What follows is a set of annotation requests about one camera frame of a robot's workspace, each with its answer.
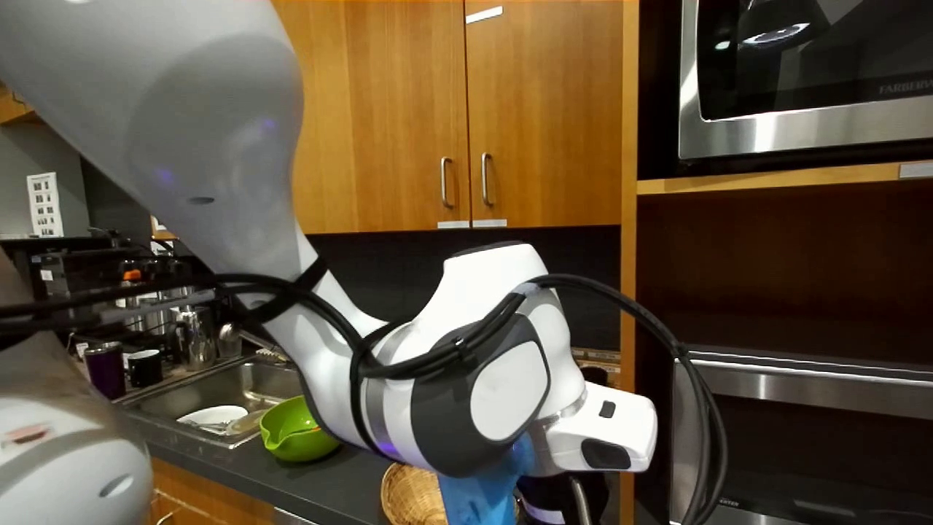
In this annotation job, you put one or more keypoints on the steel built-in microwave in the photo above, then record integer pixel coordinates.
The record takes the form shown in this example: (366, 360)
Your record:
(805, 60)

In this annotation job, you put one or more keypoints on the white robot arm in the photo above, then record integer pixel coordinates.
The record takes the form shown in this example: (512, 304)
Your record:
(194, 118)

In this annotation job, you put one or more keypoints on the wooden wall cabinet door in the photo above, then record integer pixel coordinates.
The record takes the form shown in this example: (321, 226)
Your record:
(555, 107)
(389, 118)

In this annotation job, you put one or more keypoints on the white switch panel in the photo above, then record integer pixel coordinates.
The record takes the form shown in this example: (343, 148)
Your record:
(44, 204)

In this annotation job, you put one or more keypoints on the wooden tall shelf unit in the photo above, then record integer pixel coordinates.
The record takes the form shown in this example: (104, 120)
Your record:
(628, 194)

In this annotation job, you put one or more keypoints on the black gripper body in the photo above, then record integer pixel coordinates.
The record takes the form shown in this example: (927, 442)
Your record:
(555, 500)

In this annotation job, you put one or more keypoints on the purple mug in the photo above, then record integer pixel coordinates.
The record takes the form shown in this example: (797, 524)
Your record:
(106, 372)

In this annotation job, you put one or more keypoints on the white dish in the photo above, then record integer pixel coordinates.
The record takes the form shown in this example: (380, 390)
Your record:
(213, 417)

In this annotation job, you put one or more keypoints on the stainless steel sink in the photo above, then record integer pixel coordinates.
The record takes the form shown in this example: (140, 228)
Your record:
(222, 390)

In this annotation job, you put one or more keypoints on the black toaster oven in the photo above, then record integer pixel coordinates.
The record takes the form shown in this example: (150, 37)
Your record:
(827, 382)

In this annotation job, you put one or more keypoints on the wooden sink base cabinet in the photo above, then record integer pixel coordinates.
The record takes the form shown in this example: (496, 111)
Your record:
(208, 498)

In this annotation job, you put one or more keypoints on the black white mug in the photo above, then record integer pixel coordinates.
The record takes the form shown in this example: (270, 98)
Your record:
(144, 368)

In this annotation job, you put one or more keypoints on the green mixing bowl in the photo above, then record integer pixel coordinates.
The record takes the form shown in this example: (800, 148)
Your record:
(293, 438)

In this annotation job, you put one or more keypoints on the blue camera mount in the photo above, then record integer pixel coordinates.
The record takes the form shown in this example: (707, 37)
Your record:
(481, 492)

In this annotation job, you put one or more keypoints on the woven wicker basket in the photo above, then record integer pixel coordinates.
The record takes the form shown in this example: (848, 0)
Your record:
(413, 498)

